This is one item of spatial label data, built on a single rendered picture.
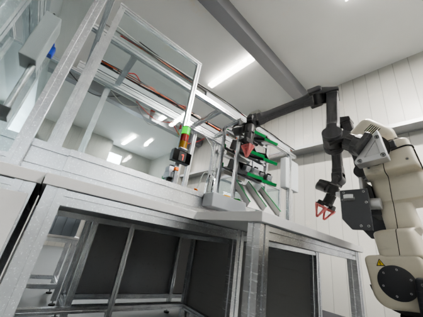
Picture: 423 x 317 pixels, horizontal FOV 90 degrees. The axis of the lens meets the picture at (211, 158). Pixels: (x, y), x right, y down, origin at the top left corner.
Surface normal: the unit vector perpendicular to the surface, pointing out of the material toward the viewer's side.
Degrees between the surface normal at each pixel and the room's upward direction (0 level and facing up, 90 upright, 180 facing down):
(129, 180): 90
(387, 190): 90
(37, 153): 90
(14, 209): 90
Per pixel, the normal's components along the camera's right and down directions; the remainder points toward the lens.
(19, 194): 0.63, -0.21
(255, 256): -0.73, -0.36
